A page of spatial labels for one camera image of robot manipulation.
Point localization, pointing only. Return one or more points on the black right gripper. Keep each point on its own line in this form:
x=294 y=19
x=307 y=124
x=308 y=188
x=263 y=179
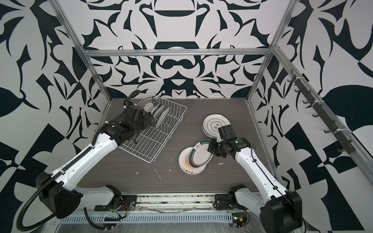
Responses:
x=211 y=147

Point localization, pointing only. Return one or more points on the green cloud pattern plate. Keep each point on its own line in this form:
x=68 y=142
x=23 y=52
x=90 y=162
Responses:
x=213 y=122
x=162 y=117

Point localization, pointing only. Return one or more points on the orange sunburst pattern plate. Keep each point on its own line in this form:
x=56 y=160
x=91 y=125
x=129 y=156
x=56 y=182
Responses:
x=184 y=165

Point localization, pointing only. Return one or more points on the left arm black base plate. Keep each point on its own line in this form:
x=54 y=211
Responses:
x=119 y=203

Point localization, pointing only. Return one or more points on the aluminium cage frame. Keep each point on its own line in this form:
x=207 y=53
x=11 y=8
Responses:
x=361 y=157

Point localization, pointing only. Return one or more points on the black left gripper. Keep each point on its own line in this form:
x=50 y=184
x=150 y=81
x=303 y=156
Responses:
x=150 y=119

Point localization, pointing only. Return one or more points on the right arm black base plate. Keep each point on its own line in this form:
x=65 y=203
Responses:
x=225 y=201

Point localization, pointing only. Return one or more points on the black wall hook rail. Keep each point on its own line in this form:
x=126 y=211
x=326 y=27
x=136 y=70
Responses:
x=324 y=113

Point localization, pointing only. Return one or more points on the white wire dish rack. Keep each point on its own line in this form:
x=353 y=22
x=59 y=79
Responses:
x=150 y=142

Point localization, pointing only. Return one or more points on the white slotted cable duct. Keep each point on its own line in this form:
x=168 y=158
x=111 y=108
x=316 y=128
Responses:
x=216 y=217

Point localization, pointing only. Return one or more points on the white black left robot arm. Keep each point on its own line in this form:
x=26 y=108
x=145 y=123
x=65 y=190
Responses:
x=62 y=194

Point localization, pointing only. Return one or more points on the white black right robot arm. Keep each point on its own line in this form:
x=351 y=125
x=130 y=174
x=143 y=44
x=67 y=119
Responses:
x=279 y=210

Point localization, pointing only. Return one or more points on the green banner rim plate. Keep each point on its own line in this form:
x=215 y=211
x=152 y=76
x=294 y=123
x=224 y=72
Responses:
x=148 y=104

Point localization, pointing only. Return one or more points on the stack of unloaded plates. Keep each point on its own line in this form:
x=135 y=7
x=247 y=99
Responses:
x=207 y=134

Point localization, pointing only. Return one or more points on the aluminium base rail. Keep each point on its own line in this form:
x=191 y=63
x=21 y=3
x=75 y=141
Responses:
x=157 y=202

